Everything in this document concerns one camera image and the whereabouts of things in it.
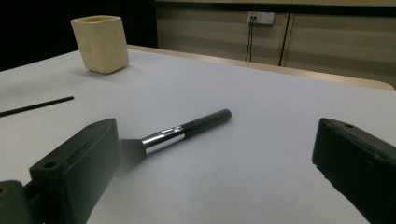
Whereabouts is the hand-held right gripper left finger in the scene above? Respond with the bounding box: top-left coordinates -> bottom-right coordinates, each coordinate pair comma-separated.
29,118 -> 120,224

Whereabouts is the black wall cable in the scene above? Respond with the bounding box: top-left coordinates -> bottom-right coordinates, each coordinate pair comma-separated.
245,17 -> 252,63
249,17 -> 255,63

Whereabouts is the black horizontal bar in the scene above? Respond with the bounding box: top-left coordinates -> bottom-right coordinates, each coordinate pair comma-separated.
154,1 -> 396,17

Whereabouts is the black handled makeup brush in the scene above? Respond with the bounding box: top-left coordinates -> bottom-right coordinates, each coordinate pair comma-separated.
115,108 -> 233,180

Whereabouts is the white table mat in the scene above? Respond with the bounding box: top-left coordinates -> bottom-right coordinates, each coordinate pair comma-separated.
0,49 -> 396,224

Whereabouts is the beige square cup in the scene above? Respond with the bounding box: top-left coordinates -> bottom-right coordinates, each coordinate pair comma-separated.
70,15 -> 130,75

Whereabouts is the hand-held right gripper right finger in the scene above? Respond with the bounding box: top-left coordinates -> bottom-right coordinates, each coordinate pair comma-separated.
312,118 -> 396,224

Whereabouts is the thin black makeup pencil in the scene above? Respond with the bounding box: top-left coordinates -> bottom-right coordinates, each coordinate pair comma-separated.
0,95 -> 75,119

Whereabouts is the wooden table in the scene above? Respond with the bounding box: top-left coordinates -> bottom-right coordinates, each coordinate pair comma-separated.
127,44 -> 395,91

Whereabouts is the white wall socket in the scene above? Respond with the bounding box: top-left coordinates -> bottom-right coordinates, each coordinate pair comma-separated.
247,11 -> 276,26

